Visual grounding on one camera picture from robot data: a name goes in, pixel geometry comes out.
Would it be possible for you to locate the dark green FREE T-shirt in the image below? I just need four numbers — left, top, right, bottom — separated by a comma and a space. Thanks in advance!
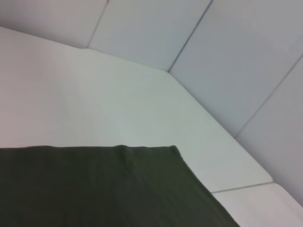
0, 144, 241, 227

